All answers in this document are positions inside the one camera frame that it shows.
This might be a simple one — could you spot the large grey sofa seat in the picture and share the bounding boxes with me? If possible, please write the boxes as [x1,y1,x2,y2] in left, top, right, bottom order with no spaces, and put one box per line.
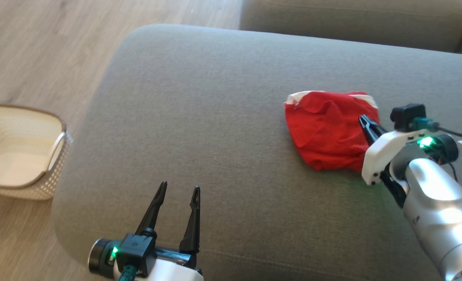
[52,23,462,281]

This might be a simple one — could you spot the right arm teal-plug cable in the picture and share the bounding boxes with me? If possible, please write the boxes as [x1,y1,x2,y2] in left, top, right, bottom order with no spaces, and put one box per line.
[412,117,462,142]

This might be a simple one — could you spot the left arm teal-plug cable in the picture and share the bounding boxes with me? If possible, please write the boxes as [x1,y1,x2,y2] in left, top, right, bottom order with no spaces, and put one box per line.
[119,265,137,281]

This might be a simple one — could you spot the arm teal-plug cable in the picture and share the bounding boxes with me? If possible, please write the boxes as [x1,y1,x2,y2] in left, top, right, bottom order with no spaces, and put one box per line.
[412,117,462,142]
[119,265,137,281]

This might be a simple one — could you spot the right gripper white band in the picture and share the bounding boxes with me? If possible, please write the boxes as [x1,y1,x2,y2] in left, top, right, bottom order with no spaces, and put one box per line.
[358,114,459,186]

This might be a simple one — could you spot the cream perforated laundry basket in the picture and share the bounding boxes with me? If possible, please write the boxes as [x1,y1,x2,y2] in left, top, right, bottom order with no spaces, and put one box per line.
[0,103,72,201]

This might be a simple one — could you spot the red shorts with white panels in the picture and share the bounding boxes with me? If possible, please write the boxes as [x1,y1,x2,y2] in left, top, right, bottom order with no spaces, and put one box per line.
[284,91,380,173]

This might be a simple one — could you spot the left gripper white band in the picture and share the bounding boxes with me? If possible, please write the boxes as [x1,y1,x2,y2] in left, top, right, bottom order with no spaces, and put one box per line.
[88,181,204,281]

